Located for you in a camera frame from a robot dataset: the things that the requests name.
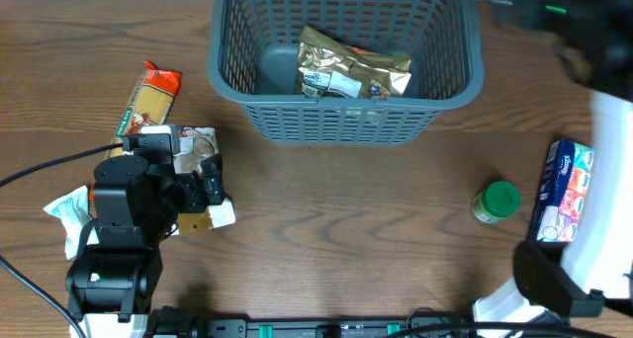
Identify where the grey plastic basket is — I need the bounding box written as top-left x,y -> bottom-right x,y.
208,0 -> 484,144

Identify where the blue tissue pack box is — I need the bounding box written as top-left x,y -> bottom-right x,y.
527,138 -> 594,243

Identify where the white crumpled packet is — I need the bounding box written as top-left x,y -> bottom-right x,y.
44,186 -> 92,260

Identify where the gold foil coffee bag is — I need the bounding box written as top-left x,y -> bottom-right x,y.
295,27 -> 411,99

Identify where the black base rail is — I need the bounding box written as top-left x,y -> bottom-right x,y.
142,305 -> 476,338

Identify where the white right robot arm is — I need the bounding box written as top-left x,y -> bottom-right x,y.
457,0 -> 632,337

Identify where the black left camera cable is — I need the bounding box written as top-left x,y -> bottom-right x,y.
0,140 -> 125,187

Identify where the brown white snack bag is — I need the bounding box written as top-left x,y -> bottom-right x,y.
172,127 -> 236,235

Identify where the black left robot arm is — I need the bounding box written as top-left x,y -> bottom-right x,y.
66,151 -> 226,322

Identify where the spaghetti pasta packet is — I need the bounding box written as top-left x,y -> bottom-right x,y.
112,60 -> 182,144

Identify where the green lid glass jar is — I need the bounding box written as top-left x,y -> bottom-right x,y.
471,181 -> 521,224

